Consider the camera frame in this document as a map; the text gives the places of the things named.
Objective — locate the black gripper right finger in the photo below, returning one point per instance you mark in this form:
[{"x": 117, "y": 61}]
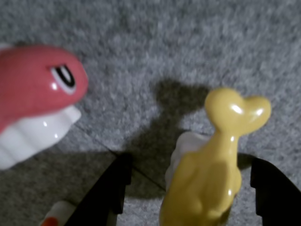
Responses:
[{"x": 277, "y": 202}]

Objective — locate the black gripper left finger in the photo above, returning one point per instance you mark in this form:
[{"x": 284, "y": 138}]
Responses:
[{"x": 108, "y": 193}]

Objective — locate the orange shrimp sushi toy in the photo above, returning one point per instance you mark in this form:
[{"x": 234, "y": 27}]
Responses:
[{"x": 55, "y": 214}]

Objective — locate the yellow egg sushi toy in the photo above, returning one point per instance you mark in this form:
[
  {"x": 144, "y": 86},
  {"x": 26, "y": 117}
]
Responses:
[{"x": 207, "y": 176}]

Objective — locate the pink tuna sushi toy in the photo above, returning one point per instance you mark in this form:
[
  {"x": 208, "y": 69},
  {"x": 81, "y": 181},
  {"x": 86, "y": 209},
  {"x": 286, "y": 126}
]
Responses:
[{"x": 28, "y": 82}]

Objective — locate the grey felt floor mat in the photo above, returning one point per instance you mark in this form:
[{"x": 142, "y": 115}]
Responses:
[
  {"x": 23, "y": 193},
  {"x": 164, "y": 35}
]

